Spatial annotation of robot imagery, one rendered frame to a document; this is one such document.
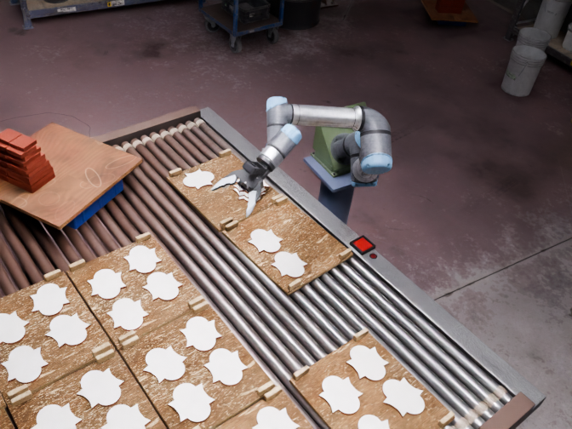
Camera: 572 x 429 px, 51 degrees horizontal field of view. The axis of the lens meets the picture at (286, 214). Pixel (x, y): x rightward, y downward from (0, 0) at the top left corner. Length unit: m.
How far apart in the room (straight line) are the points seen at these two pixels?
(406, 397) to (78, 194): 1.44
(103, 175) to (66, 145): 0.28
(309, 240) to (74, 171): 1.01
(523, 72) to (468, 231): 2.03
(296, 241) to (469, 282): 1.64
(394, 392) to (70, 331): 1.09
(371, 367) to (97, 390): 0.88
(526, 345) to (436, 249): 0.80
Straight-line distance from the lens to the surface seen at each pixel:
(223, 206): 2.55
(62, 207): 2.45
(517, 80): 5.78
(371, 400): 2.01
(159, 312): 2.16
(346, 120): 2.25
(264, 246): 2.37
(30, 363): 2.11
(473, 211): 4.32
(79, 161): 2.67
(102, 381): 2.02
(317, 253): 2.38
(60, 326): 2.17
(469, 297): 3.72
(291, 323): 2.16
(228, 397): 1.97
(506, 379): 2.24
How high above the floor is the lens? 2.62
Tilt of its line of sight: 42 degrees down
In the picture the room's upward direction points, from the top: 7 degrees clockwise
